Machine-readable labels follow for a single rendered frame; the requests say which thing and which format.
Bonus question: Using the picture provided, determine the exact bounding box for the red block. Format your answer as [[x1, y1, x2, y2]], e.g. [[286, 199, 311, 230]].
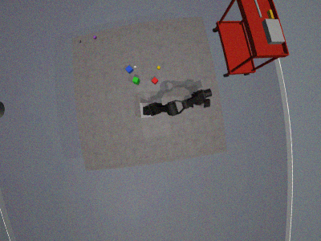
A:
[[152, 76, 158, 84]]

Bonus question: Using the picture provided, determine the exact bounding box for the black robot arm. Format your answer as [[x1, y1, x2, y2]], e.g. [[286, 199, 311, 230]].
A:
[[143, 89, 212, 116]]

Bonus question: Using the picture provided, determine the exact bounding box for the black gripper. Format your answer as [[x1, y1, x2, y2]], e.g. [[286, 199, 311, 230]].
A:
[[194, 99, 210, 108]]

